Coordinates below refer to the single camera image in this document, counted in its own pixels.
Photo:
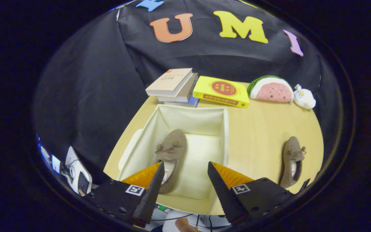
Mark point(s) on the white device with keypad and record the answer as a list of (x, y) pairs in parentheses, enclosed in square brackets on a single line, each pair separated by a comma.
[(76, 167)]

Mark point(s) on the cream fabric storage box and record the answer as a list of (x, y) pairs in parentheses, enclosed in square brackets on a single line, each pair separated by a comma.
[(201, 151)]

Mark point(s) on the grey book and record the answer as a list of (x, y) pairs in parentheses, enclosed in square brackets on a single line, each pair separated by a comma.
[(188, 91)]

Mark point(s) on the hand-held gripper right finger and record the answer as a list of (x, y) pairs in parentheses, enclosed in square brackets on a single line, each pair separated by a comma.
[(224, 196)]

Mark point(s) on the watermelon slice plush toy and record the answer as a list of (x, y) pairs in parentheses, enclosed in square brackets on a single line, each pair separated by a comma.
[(272, 91)]

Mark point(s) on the yellow book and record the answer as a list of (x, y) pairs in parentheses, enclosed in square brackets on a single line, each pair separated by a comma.
[(221, 91)]

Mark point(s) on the white plush toy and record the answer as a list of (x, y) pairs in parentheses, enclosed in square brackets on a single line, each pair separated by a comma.
[(305, 99)]

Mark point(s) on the brown fuzzy slipper shoe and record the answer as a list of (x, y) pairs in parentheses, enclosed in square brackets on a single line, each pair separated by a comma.
[(174, 145), (290, 151)]

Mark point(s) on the black backdrop cloth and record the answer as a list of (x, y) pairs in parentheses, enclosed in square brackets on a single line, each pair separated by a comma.
[(92, 96)]

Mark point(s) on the beige book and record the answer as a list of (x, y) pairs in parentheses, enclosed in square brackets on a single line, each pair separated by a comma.
[(169, 82)]

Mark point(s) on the blue book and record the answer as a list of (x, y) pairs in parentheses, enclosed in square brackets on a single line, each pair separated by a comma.
[(192, 103)]

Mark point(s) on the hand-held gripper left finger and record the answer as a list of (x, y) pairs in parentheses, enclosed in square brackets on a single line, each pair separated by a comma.
[(151, 193)]

